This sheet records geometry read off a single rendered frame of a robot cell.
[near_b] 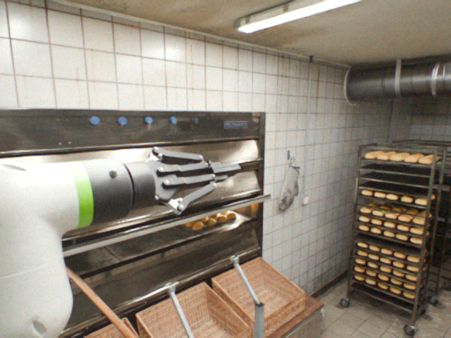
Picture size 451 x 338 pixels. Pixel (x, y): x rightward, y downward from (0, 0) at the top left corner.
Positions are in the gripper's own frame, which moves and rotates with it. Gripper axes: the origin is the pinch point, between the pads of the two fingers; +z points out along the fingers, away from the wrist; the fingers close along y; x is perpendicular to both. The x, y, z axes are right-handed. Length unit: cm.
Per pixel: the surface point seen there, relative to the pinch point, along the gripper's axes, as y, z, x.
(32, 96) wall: -95, -9, -81
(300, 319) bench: 60, 137, -143
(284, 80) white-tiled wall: -111, 178, -68
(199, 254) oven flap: -13, 86, -154
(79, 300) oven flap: -12, 3, -154
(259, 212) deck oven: -26, 150, -141
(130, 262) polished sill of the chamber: -22, 33, -145
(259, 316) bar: 40, 84, -118
